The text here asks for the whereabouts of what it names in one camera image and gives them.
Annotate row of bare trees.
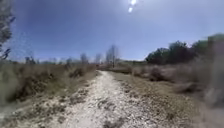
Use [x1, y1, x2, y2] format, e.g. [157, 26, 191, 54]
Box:
[24, 44, 121, 68]

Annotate pale gravel path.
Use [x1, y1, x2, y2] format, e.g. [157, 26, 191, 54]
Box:
[43, 69, 162, 128]

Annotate row of dry bushes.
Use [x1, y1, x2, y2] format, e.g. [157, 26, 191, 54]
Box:
[111, 62, 224, 108]

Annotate dry grass ground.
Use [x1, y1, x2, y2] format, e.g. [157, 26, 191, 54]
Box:
[0, 71, 100, 128]
[106, 70, 224, 128]

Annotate wood of dark trees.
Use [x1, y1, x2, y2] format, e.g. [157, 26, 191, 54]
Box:
[144, 33, 224, 66]

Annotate tall dry scrub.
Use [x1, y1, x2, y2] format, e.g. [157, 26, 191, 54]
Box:
[0, 61, 98, 105]

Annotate tree with thin branches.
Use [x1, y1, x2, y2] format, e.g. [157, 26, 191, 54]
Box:
[0, 0, 16, 61]

